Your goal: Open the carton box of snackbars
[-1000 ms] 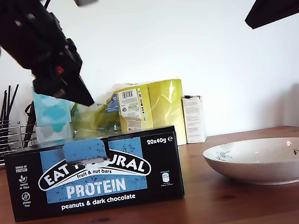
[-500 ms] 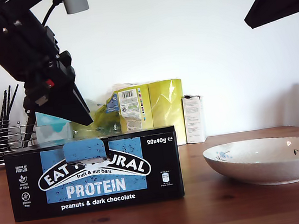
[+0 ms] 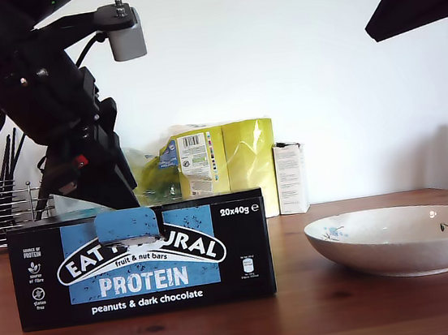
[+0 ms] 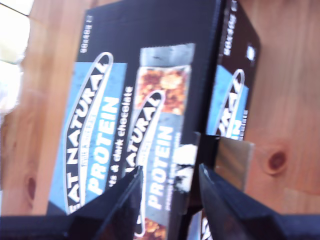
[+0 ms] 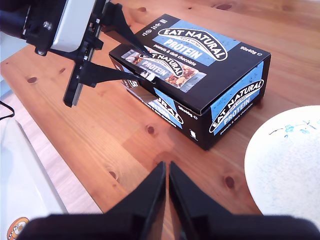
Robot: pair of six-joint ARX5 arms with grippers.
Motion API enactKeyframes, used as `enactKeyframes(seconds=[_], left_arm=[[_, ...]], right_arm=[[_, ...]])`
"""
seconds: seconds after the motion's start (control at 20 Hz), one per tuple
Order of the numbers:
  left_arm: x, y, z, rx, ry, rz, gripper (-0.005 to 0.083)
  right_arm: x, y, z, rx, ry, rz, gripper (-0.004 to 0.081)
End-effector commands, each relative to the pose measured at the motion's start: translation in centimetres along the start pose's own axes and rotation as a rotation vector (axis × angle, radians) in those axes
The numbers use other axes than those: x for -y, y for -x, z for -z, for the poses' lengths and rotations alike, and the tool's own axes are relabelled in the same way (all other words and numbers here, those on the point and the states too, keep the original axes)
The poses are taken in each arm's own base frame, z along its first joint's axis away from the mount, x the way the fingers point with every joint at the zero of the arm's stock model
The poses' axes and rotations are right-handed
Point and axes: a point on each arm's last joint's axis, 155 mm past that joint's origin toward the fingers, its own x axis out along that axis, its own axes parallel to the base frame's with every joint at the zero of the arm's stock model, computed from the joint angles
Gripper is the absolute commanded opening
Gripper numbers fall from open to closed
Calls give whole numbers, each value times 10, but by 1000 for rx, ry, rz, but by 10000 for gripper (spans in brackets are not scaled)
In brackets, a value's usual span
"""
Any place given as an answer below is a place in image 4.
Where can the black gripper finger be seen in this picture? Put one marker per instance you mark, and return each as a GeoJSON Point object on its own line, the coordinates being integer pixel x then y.
{"type": "Point", "coordinates": [117, 205]}
{"type": "Point", "coordinates": [225, 212]}

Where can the black blue snackbar carton box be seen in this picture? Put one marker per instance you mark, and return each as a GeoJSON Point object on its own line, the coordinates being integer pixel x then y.
{"type": "Point", "coordinates": [112, 75]}

